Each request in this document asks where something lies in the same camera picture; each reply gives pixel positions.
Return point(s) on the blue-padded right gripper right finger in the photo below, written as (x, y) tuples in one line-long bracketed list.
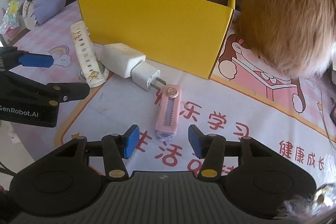
[(210, 148)]

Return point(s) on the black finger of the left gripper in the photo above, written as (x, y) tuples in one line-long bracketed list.
[(65, 92)]

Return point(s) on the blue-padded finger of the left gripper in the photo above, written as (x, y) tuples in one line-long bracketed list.
[(36, 60)]

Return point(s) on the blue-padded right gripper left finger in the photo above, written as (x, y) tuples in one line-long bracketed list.
[(116, 148)]

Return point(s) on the white Pikachu power strip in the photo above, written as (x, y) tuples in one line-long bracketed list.
[(84, 50)]

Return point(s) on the pink utility knife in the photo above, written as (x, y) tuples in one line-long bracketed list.
[(168, 115)]

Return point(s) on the large white power adapter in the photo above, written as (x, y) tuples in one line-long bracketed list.
[(121, 59)]

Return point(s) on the small white plug charger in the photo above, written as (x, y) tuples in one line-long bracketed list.
[(145, 75)]

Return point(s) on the clear tape roll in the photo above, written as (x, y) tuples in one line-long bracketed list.
[(94, 73)]

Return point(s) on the purple folded cloth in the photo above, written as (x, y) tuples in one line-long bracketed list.
[(43, 10)]

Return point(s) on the pink cartoon table mat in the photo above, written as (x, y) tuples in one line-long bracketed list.
[(294, 121)]

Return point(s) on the black smartphone on stand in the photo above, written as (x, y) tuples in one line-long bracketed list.
[(333, 114)]

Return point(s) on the yellow cardboard box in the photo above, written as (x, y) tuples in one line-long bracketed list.
[(183, 34)]

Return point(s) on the orange fluffy cat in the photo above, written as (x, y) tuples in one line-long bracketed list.
[(294, 37)]

